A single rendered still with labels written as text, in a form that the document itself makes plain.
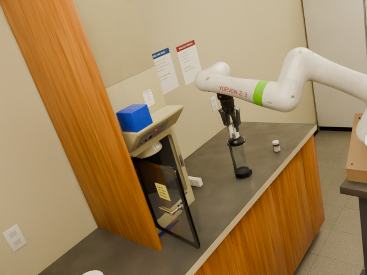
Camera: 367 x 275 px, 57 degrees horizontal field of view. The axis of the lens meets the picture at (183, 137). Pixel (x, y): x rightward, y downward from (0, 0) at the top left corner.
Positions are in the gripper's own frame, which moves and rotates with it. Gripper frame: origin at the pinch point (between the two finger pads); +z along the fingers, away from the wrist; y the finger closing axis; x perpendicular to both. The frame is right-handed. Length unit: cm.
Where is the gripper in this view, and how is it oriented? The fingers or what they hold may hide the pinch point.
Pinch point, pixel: (234, 131)
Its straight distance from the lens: 193.3
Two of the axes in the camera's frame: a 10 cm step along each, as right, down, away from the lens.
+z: 2.6, 9.0, 3.6
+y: -7.4, -0.6, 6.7
